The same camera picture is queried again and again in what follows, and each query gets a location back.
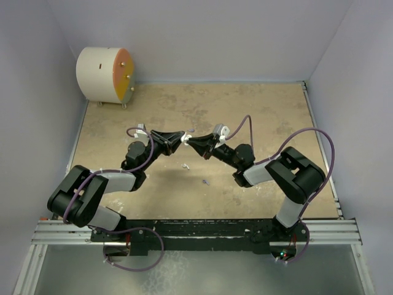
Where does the white cylinder orange face fixture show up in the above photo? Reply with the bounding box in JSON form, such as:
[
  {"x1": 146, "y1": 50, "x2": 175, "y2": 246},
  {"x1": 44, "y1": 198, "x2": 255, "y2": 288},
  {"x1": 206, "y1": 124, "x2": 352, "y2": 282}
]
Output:
[{"x1": 76, "y1": 47, "x2": 135, "y2": 109}]

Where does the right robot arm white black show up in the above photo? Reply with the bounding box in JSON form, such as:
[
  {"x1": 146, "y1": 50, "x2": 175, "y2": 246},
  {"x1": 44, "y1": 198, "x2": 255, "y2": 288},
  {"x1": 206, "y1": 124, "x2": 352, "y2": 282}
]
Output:
[{"x1": 184, "y1": 134, "x2": 326, "y2": 240}]

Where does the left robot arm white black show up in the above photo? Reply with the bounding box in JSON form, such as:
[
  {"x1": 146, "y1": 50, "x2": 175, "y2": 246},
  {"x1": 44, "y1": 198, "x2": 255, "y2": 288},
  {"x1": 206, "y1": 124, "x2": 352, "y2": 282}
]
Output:
[{"x1": 47, "y1": 127, "x2": 185, "y2": 241}]

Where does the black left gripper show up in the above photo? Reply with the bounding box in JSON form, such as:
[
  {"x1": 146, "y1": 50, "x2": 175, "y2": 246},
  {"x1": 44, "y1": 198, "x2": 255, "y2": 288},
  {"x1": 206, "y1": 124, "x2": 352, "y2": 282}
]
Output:
[{"x1": 140, "y1": 130, "x2": 184, "y2": 171}]

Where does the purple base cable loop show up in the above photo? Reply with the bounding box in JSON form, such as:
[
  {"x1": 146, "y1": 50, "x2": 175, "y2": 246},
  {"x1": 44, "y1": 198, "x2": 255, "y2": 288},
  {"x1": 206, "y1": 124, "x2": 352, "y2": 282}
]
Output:
[{"x1": 103, "y1": 226, "x2": 166, "y2": 272}]

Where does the white charging case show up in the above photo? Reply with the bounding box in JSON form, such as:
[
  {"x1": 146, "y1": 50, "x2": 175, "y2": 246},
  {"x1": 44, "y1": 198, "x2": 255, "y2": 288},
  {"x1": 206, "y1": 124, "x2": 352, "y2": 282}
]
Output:
[{"x1": 181, "y1": 133, "x2": 192, "y2": 146}]

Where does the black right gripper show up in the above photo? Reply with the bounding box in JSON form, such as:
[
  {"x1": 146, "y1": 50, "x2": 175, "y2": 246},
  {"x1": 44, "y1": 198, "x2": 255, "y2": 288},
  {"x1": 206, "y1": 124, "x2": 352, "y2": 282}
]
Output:
[{"x1": 187, "y1": 133, "x2": 241, "y2": 169}]

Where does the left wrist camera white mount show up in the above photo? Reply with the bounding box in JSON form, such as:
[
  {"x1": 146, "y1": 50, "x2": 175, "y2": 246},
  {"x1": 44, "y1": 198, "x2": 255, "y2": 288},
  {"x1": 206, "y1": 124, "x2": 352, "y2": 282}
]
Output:
[{"x1": 134, "y1": 124, "x2": 149, "y2": 140}]

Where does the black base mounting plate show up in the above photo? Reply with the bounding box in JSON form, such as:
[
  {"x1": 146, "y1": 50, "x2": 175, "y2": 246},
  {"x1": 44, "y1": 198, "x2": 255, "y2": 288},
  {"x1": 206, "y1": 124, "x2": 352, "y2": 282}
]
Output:
[{"x1": 91, "y1": 218, "x2": 309, "y2": 258}]

